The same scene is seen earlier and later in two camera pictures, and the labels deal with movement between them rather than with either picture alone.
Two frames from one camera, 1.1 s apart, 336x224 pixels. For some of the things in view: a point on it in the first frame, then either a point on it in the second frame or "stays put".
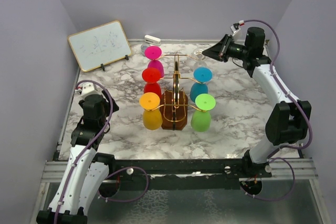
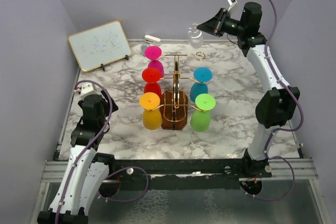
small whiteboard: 100,45 stays put
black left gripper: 107,105 stays put
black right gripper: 219,51 -> 214,25
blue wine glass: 202,75 stays put
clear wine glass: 199,57 -> 195,36
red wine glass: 151,76 stays put
